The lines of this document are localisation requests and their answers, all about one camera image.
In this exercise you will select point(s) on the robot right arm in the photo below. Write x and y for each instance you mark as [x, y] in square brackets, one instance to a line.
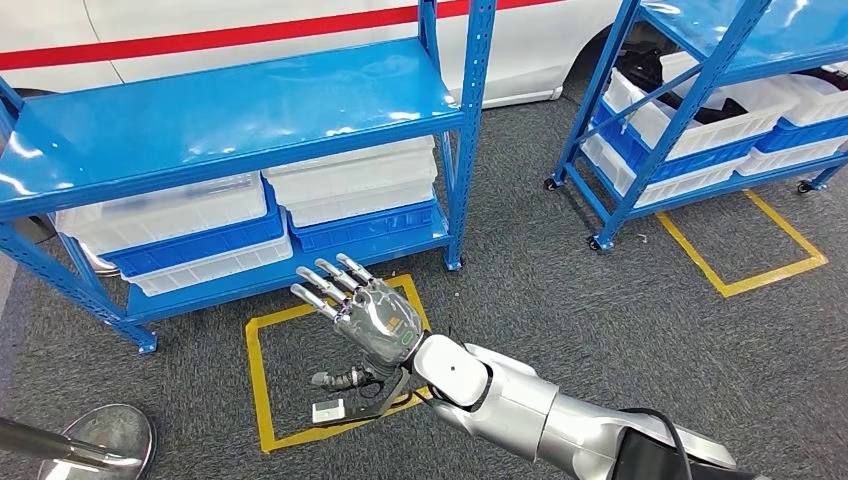
[517, 411]

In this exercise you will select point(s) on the blue plastic bin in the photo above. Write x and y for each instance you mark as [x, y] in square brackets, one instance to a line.
[702, 166]
[364, 232]
[802, 136]
[199, 248]

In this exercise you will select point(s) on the chrome round stand base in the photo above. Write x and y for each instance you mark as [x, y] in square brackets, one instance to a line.
[112, 437]

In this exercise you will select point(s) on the black curved car part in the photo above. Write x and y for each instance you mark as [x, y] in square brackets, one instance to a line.
[709, 112]

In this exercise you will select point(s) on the blue metal shelf rack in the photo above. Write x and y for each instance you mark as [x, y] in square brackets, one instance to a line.
[232, 112]
[689, 99]

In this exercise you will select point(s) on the white car with red stripe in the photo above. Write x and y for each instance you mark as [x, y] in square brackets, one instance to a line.
[265, 13]

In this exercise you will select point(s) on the translucent white plastic bin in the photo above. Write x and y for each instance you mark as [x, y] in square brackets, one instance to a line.
[159, 215]
[212, 268]
[818, 99]
[351, 169]
[788, 159]
[682, 185]
[361, 205]
[722, 129]
[676, 66]

